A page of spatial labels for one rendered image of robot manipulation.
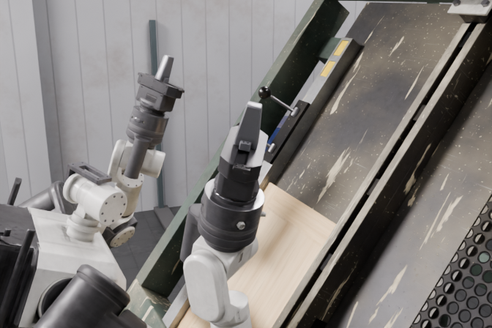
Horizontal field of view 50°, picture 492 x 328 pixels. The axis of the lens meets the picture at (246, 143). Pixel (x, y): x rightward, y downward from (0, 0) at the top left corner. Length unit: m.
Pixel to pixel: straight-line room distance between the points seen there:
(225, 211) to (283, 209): 0.66
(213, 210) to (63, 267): 0.32
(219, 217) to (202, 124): 3.82
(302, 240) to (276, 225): 0.12
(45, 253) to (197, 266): 0.29
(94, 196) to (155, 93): 0.35
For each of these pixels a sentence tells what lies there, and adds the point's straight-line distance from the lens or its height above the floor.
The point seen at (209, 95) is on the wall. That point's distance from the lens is 4.51.
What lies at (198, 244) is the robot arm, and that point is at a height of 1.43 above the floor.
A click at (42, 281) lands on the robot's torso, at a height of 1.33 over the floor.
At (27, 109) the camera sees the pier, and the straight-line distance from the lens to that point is 4.23.
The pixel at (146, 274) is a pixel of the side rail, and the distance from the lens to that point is 1.74.
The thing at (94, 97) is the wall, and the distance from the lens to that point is 4.32.
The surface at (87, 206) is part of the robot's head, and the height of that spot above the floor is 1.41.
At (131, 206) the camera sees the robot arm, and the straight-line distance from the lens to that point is 1.43.
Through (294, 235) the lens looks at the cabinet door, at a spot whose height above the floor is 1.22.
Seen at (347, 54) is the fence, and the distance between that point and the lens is 1.54.
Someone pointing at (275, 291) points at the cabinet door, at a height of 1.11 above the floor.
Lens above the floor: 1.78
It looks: 16 degrees down
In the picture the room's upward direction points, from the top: straight up
